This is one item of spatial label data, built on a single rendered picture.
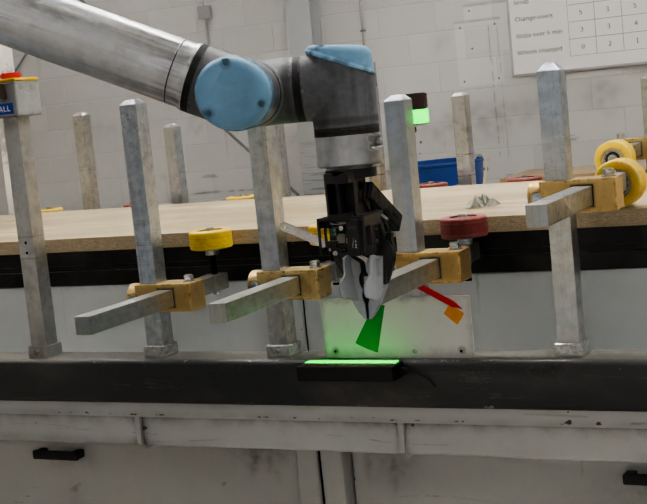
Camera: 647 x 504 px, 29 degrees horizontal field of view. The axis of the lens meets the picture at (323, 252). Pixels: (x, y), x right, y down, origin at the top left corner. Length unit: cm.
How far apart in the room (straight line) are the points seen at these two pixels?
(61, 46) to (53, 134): 957
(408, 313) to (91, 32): 72
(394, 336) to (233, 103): 62
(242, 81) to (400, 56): 808
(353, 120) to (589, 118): 757
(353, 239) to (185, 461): 103
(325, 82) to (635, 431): 73
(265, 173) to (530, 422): 59
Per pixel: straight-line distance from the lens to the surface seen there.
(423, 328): 201
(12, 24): 164
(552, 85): 191
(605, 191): 189
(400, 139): 199
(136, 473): 268
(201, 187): 1042
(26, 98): 237
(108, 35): 160
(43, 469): 282
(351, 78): 168
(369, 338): 205
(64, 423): 246
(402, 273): 185
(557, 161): 191
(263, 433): 222
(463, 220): 210
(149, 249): 223
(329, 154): 169
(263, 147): 209
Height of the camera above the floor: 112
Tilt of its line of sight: 7 degrees down
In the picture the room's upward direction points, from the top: 6 degrees counter-clockwise
